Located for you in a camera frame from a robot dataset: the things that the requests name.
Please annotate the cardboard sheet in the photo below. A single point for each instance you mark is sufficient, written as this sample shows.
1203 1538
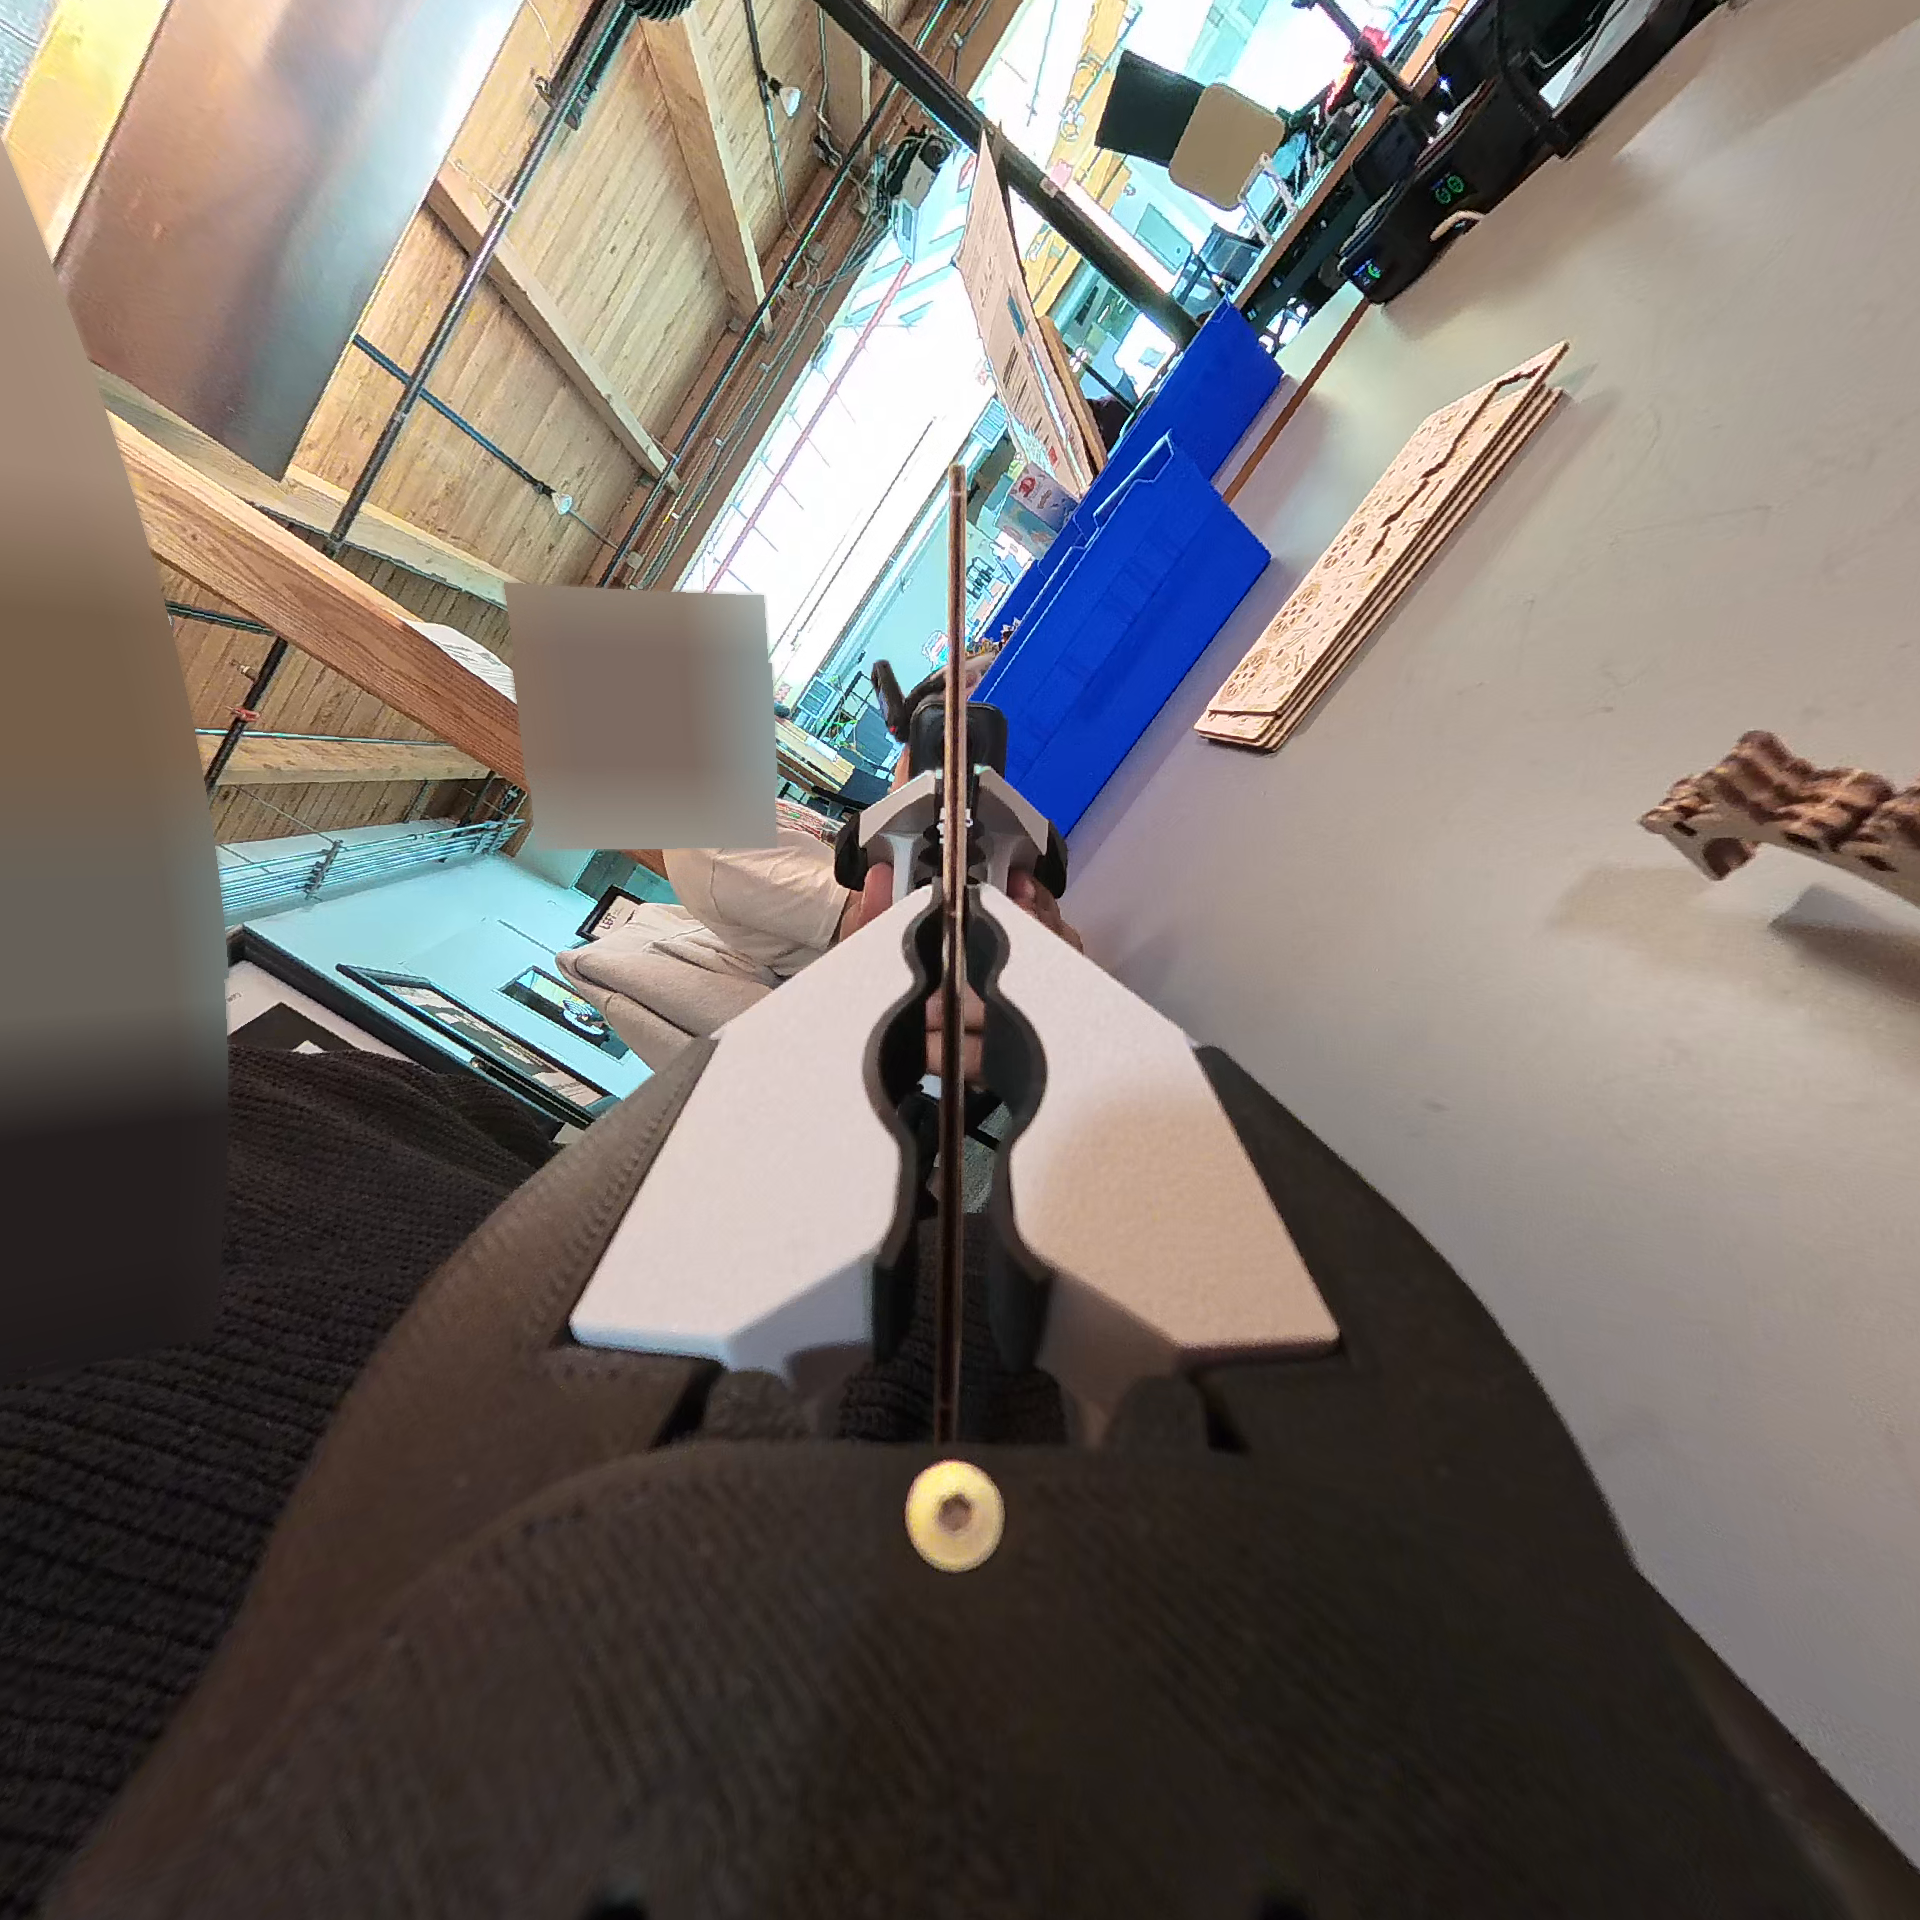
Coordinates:
1018 301

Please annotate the blue plastic bin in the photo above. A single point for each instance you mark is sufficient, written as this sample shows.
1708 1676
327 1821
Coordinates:
1215 374
1124 645

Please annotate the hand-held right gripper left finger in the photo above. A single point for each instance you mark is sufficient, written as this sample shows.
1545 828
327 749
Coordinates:
749 1169

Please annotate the tan rounded board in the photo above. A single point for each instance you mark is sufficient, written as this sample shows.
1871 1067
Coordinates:
1221 148

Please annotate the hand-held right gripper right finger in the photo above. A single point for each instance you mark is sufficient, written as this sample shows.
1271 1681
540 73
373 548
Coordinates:
1154 1186

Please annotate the black battery charger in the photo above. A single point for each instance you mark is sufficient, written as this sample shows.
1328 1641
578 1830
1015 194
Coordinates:
1387 255
1441 159

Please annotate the person's left hand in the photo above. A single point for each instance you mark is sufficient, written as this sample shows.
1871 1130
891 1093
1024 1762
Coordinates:
1056 918

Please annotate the thin wooden puzzle sheet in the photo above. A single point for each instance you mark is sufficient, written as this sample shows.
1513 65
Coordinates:
954 675

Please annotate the wooden puzzle sheet stack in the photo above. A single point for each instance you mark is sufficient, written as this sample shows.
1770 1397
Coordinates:
1379 555

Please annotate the silver air duct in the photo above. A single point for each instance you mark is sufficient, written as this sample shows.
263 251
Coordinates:
269 209

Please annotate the layered wooden model part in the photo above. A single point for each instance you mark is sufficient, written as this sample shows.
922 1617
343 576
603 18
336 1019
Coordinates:
1802 817

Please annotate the person's black sweater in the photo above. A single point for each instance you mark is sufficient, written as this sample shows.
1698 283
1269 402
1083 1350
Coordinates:
180 1499

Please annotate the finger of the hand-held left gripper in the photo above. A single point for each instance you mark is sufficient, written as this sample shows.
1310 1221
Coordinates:
1002 842
907 842

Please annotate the grey desk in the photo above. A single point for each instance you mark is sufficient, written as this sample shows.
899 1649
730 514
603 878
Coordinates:
1500 1050

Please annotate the framed picture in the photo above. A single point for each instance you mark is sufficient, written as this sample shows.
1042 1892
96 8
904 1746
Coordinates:
481 1043

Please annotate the person's beige pants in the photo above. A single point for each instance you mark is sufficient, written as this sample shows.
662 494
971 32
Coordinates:
719 917

